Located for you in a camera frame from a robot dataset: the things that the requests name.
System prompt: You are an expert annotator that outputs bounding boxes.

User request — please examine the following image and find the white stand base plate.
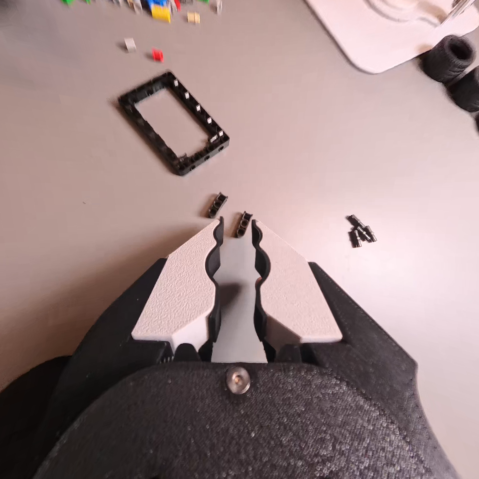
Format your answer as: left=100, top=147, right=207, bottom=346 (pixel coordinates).
left=305, top=0, right=479, bottom=73

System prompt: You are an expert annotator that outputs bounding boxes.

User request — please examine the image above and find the black rectangular lego frame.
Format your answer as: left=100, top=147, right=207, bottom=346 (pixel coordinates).
left=118, top=71, right=230, bottom=177

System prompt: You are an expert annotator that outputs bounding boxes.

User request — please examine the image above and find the short black lego beam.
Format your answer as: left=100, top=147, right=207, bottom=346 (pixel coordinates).
left=208, top=193, right=229, bottom=219
left=236, top=211, right=253, bottom=238

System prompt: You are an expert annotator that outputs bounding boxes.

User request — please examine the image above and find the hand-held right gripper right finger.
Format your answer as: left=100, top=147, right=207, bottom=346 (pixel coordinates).
left=251, top=219, right=343, bottom=361

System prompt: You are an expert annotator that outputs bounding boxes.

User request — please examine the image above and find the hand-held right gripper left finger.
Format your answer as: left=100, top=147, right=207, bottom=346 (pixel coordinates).
left=131, top=216, right=225, bottom=356

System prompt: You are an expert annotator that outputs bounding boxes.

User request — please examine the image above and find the pile of colourful lego pieces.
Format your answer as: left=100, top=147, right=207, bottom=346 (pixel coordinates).
left=62, top=0, right=223, bottom=15

